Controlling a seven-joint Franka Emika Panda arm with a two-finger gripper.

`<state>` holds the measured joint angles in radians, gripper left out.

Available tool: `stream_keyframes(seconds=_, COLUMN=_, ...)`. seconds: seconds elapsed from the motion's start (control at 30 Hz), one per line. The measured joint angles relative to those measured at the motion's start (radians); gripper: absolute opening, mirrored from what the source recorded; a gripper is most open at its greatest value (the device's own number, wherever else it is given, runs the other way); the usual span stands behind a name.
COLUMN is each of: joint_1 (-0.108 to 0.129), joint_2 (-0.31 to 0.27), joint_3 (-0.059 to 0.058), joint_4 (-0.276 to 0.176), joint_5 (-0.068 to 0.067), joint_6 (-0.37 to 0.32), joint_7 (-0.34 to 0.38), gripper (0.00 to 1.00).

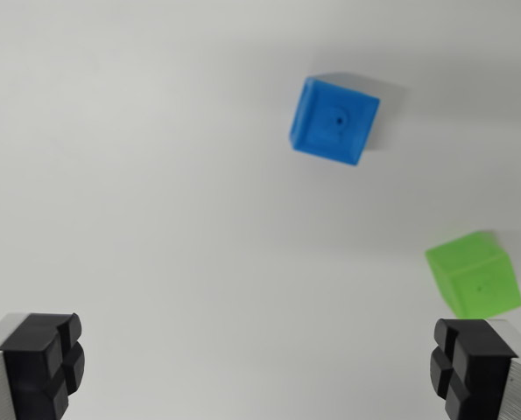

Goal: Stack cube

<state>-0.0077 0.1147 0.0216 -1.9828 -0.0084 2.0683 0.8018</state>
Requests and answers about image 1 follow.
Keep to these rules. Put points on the black-tipped silver gripper left finger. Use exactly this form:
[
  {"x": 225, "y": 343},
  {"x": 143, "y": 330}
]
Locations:
[{"x": 30, "y": 367}]

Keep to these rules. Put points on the black-tipped silver gripper right finger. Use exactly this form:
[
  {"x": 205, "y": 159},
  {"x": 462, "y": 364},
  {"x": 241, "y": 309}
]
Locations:
[{"x": 479, "y": 372}]

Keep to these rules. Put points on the blue soft cube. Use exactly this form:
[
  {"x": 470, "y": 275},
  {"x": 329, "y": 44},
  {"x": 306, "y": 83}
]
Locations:
[{"x": 330, "y": 122}]

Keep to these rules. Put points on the green soft cube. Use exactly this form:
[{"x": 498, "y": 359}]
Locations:
[{"x": 474, "y": 280}]

